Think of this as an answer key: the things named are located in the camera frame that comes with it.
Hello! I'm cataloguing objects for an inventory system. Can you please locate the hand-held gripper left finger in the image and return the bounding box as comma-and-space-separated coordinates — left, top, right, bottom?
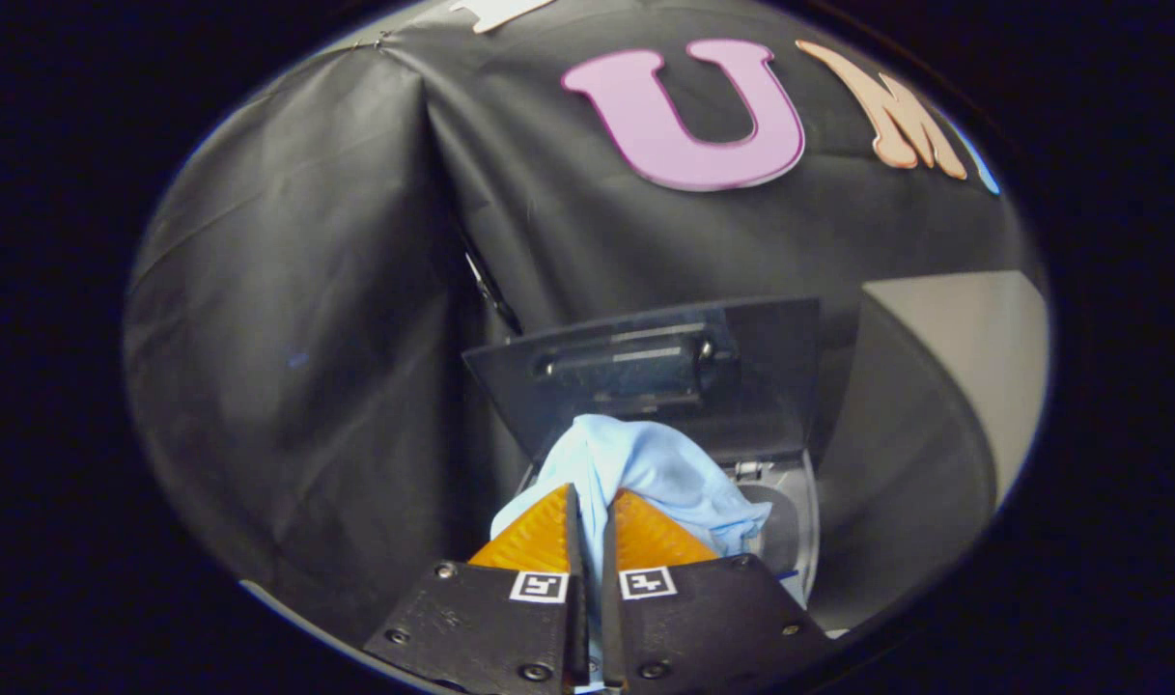
363, 483, 590, 694

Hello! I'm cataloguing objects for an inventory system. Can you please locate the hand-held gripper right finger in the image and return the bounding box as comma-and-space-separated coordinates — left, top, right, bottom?
601, 487, 834, 691

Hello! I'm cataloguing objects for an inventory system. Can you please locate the light blue garment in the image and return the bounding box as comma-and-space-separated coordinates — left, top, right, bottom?
490, 415, 773, 691

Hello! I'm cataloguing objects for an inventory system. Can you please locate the black backdrop cloth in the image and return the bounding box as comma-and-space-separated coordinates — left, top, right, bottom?
124, 0, 1042, 648

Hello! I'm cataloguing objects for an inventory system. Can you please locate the beige cabinet with dark top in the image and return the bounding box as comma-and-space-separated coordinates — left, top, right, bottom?
809, 270, 1049, 633

